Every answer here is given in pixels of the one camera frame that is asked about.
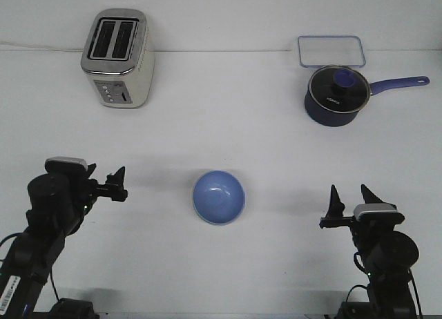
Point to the glass pot lid blue knob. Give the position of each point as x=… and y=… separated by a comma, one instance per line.
x=339, y=89

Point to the clear blue-rimmed container lid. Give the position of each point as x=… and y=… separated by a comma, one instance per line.
x=324, y=50

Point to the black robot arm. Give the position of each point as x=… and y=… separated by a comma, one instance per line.
x=60, y=199
x=383, y=254

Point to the blue saucepan with handle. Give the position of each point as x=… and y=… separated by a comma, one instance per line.
x=328, y=118

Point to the silver two-slot toaster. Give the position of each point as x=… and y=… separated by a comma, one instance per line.
x=118, y=58

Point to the blue bowl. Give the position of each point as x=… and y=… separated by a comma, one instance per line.
x=218, y=197

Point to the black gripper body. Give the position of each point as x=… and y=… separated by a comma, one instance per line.
x=365, y=235
x=88, y=190

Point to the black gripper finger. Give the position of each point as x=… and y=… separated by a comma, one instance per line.
x=115, y=182
x=336, y=207
x=90, y=169
x=369, y=197

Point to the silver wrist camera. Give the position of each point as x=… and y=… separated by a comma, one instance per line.
x=383, y=212
x=60, y=164

